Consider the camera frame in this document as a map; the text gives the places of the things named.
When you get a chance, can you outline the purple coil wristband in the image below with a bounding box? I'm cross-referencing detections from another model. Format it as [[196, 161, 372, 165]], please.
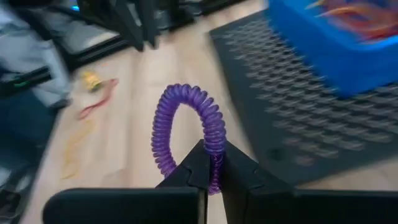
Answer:
[[150, 83, 227, 196]]

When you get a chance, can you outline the yellow rubber band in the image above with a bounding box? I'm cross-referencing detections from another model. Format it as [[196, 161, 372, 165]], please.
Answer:
[[60, 121, 94, 180]]

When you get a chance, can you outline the small yellow crayon box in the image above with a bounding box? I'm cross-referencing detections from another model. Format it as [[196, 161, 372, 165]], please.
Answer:
[[81, 70, 103, 93]]

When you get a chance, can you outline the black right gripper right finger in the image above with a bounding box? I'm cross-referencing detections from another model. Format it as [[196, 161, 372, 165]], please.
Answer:
[[220, 140, 398, 224]]

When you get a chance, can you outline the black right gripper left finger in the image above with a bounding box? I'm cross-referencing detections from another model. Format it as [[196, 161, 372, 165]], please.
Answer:
[[42, 139, 211, 224]]

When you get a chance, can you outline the blue plastic basket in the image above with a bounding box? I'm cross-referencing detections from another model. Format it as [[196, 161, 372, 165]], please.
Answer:
[[267, 0, 398, 100]]

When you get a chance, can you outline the black perforated metal shelf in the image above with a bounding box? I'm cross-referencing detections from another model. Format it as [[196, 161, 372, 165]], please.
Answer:
[[210, 9, 398, 187]]

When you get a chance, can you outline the orange rubber band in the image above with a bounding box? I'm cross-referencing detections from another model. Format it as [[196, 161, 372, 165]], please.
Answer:
[[317, 4, 374, 19]]

